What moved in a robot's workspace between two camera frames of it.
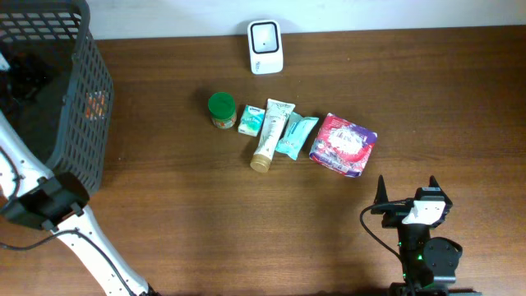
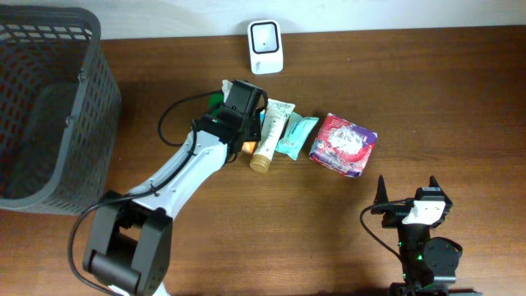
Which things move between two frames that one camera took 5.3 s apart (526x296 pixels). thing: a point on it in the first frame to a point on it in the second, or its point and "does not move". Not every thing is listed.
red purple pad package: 343,145 does not move
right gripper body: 394,207 does not move
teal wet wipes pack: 297,130 does not move
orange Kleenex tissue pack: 95,103 to 249,146
